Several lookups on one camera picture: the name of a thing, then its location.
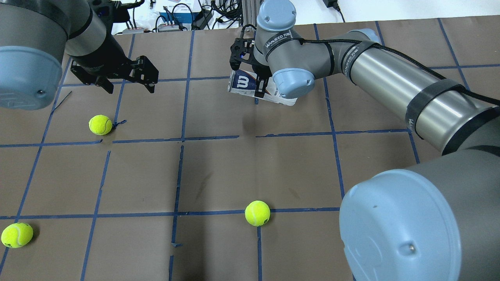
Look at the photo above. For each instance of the blue white box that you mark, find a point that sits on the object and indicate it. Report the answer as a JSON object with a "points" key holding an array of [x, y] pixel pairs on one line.
{"points": [[184, 12]]}

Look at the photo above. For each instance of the white tennis ball can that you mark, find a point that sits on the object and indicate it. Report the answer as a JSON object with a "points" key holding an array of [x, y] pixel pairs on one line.
{"points": [[245, 83]]}

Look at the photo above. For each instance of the far tennis ball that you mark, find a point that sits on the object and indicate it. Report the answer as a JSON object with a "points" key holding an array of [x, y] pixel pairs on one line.
{"points": [[100, 125]]}

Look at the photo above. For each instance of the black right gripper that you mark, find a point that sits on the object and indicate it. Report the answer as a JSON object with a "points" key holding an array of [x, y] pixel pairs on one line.
{"points": [[260, 84]]}

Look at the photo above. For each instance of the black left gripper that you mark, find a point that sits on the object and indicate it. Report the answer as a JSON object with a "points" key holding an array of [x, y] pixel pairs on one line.
{"points": [[102, 55]]}

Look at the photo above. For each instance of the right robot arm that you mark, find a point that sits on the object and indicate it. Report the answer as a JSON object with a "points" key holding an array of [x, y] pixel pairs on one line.
{"points": [[433, 221]]}

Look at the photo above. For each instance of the tennis ball near base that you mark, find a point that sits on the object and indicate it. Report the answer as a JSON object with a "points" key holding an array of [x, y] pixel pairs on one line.
{"points": [[257, 213]]}

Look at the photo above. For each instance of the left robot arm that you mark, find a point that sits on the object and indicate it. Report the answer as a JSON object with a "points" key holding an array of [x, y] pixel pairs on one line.
{"points": [[35, 35]]}

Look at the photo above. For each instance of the aluminium frame post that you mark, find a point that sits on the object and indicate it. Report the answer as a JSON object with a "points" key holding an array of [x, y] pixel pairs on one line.
{"points": [[250, 11]]}

